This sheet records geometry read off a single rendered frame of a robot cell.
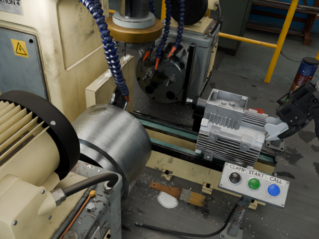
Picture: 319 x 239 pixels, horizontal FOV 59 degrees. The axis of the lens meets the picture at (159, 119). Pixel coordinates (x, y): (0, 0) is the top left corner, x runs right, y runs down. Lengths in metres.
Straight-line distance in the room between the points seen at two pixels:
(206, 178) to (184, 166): 0.09
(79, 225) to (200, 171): 0.60
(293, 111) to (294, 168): 0.52
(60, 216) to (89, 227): 0.06
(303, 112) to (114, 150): 0.51
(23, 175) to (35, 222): 0.07
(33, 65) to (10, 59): 0.09
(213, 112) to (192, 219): 0.37
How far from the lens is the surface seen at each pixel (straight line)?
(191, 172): 1.08
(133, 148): 0.75
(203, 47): 1.35
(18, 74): 1.04
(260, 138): 0.92
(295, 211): 1.16
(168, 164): 1.08
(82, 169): 0.64
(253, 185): 0.79
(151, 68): 1.20
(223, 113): 0.91
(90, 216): 0.57
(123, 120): 0.77
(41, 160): 0.48
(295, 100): 0.85
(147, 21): 0.88
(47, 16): 0.88
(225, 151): 0.94
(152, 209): 1.01
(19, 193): 0.43
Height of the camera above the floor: 1.63
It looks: 37 degrees down
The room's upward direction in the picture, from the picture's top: 5 degrees clockwise
